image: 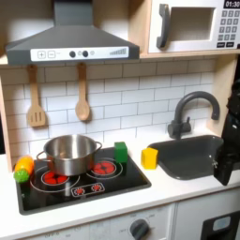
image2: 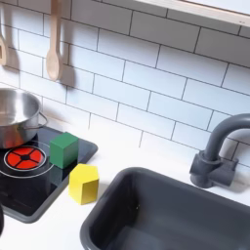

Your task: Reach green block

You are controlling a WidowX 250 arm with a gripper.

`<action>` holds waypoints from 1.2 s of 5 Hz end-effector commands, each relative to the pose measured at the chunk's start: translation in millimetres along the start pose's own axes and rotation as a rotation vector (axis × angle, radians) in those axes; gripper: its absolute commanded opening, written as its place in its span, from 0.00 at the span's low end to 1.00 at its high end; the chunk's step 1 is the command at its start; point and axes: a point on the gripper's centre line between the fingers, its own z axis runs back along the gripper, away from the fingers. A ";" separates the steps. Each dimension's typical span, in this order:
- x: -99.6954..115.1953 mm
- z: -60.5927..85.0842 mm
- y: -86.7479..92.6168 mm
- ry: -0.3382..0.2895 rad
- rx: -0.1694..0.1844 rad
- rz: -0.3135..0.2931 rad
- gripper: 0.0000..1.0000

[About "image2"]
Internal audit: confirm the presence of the green cube block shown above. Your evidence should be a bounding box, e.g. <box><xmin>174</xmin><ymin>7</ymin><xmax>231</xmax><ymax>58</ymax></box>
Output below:
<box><xmin>49</xmin><ymin>131</ymin><xmax>80</xmax><ymax>170</ymax></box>

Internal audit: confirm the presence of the yellow pentagonal block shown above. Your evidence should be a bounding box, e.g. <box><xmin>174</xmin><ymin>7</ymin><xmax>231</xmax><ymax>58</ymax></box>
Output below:
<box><xmin>68</xmin><ymin>163</ymin><xmax>101</xmax><ymax>206</ymax></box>

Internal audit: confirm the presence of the grey tap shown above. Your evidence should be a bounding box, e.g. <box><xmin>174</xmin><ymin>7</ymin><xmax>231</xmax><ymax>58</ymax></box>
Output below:
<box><xmin>189</xmin><ymin>112</ymin><xmax>250</xmax><ymax>189</ymax></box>

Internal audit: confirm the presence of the grey sink basin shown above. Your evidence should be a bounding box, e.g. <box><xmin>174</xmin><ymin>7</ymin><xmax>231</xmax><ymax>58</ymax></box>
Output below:
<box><xmin>79</xmin><ymin>166</ymin><xmax>250</xmax><ymax>250</ymax></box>

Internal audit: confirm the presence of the wooden spoon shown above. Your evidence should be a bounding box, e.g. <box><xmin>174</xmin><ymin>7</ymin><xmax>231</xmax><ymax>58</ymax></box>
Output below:
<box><xmin>45</xmin><ymin>0</ymin><xmax>64</xmax><ymax>82</ymax></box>

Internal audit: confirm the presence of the black stove top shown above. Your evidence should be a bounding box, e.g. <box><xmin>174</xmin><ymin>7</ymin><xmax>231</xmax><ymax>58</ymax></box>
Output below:
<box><xmin>0</xmin><ymin>125</ymin><xmax>100</xmax><ymax>225</ymax></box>

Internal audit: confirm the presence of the steel pot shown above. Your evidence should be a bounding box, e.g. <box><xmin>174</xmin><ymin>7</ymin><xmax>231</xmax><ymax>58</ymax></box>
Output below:
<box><xmin>0</xmin><ymin>87</ymin><xmax>49</xmax><ymax>150</ymax></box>

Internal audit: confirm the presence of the wooden utensil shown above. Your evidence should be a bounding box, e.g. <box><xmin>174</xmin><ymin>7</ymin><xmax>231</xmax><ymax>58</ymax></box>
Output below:
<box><xmin>0</xmin><ymin>19</ymin><xmax>9</xmax><ymax>66</ymax></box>

